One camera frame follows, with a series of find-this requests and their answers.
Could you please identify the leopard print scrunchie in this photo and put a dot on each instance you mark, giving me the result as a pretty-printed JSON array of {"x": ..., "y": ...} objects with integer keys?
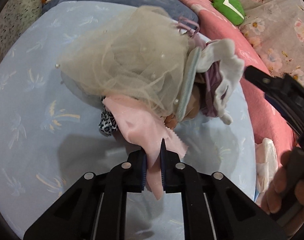
[{"x": 108, "y": 124}]

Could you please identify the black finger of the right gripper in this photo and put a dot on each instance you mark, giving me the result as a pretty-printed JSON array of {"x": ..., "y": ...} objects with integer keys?
[{"x": 285, "y": 94}]

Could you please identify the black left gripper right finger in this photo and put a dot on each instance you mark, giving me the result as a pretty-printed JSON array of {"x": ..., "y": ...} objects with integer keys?
[{"x": 213, "y": 207}]

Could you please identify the person's right hand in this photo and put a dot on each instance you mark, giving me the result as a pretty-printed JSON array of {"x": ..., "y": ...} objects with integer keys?
[{"x": 272, "y": 200}]

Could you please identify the grey floral bedsheet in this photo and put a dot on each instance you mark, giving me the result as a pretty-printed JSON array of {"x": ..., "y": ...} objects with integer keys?
[{"x": 275, "y": 29}]

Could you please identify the green plush with swoosh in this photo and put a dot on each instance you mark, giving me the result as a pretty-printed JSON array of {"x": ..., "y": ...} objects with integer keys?
[{"x": 231, "y": 9}]

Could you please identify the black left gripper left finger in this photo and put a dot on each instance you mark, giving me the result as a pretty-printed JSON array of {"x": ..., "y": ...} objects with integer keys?
[{"x": 94, "y": 207}]

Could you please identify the beige tulle with pearls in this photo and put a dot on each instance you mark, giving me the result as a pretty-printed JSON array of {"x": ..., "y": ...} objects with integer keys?
[{"x": 139, "y": 53}]

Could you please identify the purple face mask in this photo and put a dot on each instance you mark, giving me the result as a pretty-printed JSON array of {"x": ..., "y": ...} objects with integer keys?
[{"x": 210, "y": 76}]

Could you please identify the white cloth rag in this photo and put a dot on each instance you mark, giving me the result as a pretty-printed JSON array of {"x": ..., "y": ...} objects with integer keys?
[{"x": 231, "y": 69}]

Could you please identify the pink fabric scrap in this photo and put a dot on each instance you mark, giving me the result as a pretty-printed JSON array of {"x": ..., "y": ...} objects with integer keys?
[{"x": 140, "y": 126}]

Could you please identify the light blue palm-print pillow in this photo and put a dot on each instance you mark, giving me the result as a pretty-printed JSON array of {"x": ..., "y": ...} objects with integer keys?
[{"x": 49, "y": 135}]

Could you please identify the white trash bag bin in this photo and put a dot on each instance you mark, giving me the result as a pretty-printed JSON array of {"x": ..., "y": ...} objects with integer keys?
[{"x": 266, "y": 167}]

